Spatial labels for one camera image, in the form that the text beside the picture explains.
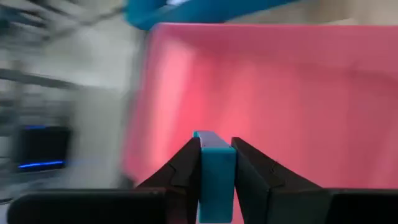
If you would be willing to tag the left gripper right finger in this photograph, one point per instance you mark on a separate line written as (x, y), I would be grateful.
(273, 199)

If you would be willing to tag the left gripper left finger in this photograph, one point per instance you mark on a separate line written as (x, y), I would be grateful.
(183, 193)

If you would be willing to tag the teal rectangular block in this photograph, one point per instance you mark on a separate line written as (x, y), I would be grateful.
(216, 180)

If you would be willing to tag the pink translucent plastic bin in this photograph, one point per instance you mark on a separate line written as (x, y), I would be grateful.
(280, 93)

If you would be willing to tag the black box with blue light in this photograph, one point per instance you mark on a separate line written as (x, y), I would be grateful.
(40, 146)

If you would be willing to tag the teal plastic bin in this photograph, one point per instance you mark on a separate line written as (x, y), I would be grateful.
(174, 14)

